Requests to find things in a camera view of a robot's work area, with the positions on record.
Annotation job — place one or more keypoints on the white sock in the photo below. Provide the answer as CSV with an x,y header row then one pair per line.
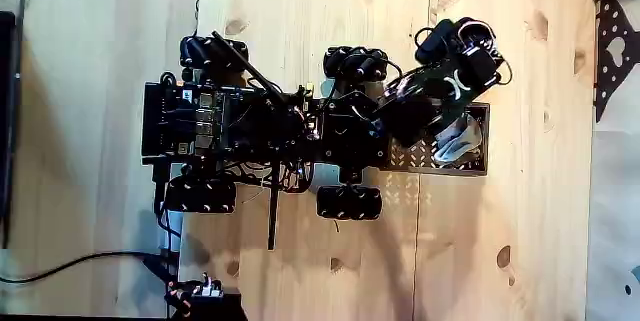
x,y
460,138

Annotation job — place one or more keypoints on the black mobile base chassis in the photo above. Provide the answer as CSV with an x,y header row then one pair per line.
x,y
165,121

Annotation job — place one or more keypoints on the black oval wrist camera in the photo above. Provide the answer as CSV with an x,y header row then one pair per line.
x,y
434,42

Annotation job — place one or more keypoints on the black panel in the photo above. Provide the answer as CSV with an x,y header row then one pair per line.
x,y
6,111

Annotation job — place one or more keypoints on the black antenna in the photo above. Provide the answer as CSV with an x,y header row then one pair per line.
x,y
273,211
245,65

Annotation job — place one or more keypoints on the black perforated star plate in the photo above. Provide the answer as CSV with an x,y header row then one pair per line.
x,y
607,76

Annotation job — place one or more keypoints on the black perforated basket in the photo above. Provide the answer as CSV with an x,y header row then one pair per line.
x,y
415,158

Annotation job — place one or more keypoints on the black leader arm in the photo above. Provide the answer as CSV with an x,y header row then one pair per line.
x,y
215,303

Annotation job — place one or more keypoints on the thin black rod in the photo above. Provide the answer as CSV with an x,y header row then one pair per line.
x,y
14,111

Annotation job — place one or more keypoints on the black mecanum wheel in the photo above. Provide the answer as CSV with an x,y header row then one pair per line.
x,y
200,196
210,53
350,63
350,202

